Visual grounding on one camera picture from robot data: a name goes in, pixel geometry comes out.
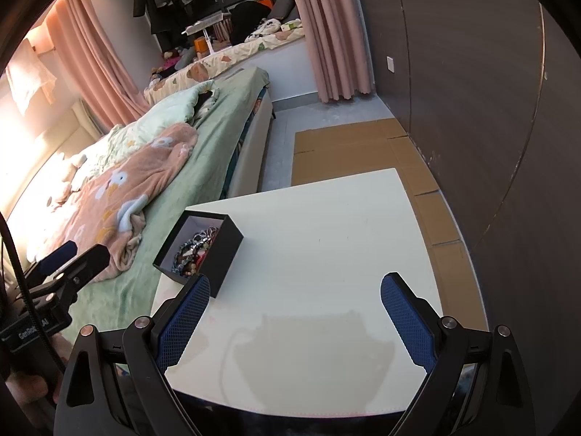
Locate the peach flower print blanket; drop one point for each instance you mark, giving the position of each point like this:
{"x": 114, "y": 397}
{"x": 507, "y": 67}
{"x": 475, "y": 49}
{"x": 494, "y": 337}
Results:
{"x": 113, "y": 190}

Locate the floral windowsill mat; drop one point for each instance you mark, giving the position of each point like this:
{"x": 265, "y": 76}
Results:
{"x": 218, "y": 61}

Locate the pile of plush toys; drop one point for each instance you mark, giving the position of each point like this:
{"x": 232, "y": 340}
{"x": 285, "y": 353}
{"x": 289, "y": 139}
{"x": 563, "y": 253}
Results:
{"x": 174, "y": 63}

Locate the black jewelry box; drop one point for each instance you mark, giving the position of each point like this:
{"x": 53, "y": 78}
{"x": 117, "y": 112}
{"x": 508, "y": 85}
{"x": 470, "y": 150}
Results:
{"x": 222, "y": 256}

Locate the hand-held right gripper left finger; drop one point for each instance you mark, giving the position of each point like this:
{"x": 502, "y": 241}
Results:
{"x": 184, "y": 322}

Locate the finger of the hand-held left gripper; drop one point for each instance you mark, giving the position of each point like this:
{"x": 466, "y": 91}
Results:
{"x": 56, "y": 256}
{"x": 88, "y": 263}

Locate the hanging pale cloth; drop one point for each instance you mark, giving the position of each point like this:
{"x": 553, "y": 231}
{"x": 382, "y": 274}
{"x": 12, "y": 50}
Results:
{"x": 29, "y": 77}

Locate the white patterned plush pillow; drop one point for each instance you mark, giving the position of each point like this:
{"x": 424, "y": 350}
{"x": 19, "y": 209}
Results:
{"x": 272, "y": 28}

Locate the hanging dark clothes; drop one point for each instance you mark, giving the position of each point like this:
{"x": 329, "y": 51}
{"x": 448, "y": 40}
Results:
{"x": 163, "y": 0}

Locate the bed with green sheet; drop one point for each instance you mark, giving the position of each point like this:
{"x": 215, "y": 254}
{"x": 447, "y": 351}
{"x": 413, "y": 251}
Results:
{"x": 209, "y": 154}

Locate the pink curtain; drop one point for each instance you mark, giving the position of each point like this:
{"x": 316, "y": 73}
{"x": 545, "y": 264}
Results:
{"x": 331, "y": 32}
{"x": 90, "y": 54}

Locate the black cloth heap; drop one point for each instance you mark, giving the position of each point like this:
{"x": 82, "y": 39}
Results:
{"x": 249, "y": 20}

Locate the flattened cardboard sheet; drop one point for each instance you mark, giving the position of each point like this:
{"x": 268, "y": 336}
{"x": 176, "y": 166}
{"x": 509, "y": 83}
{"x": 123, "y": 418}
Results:
{"x": 345, "y": 154}

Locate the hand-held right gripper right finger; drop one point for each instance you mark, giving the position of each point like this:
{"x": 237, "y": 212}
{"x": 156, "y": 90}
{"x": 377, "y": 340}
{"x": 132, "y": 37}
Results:
{"x": 408, "y": 322}

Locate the grey cushion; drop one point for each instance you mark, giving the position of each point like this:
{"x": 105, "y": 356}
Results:
{"x": 283, "y": 2}

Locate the white plush toy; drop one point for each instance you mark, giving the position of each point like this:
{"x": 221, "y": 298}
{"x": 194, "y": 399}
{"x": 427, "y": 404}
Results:
{"x": 68, "y": 177}

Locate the person's left hand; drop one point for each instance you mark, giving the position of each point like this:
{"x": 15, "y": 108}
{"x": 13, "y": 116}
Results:
{"x": 31, "y": 390}

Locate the white folding stand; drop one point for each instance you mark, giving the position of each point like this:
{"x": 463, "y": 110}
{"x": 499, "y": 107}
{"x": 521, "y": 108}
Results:
{"x": 206, "y": 25}

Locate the white wall switch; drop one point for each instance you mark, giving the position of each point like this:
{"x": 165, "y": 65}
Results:
{"x": 391, "y": 64}

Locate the light green quilt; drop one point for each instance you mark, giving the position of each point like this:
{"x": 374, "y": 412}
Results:
{"x": 154, "y": 118}

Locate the orange box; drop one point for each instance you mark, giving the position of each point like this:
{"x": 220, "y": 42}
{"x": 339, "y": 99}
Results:
{"x": 202, "y": 45}

